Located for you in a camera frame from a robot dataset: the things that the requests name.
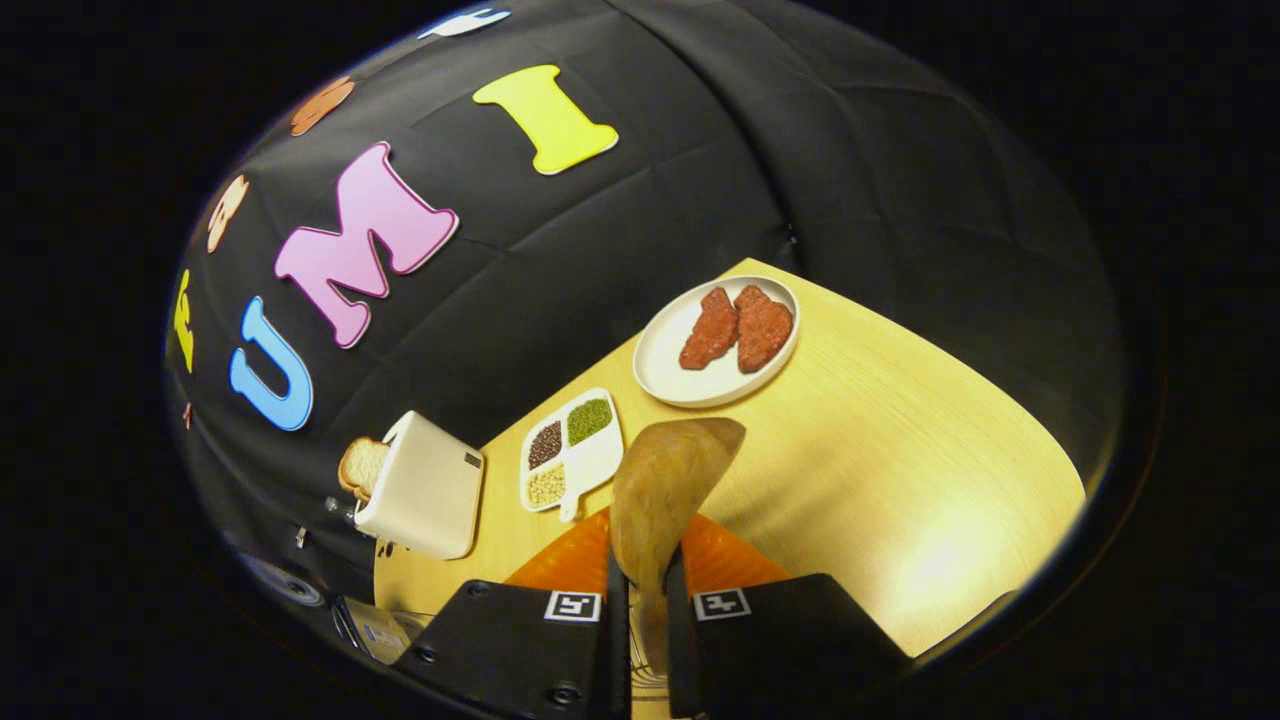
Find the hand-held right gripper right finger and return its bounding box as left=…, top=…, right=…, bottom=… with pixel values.
left=663, top=512, right=913, bottom=720

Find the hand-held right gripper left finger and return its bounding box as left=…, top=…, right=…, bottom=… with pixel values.
left=393, top=506, right=634, bottom=720

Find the wooden spoon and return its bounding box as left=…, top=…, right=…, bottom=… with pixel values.
left=610, top=417, right=747, bottom=681

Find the white toaster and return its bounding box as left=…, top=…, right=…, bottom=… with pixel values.
left=354, top=410, right=486, bottom=561

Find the white divided bean dish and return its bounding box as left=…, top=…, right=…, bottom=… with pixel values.
left=519, top=388, right=626, bottom=523

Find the toast slice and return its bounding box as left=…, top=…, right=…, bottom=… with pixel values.
left=338, top=436, right=391, bottom=501

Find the white round plate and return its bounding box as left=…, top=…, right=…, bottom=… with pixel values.
left=633, top=276, right=801, bottom=409

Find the red meat piece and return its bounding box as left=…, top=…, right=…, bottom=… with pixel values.
left=735, top=285, right=794, bottom=374
left=679, top=287, right=740, bottom=371

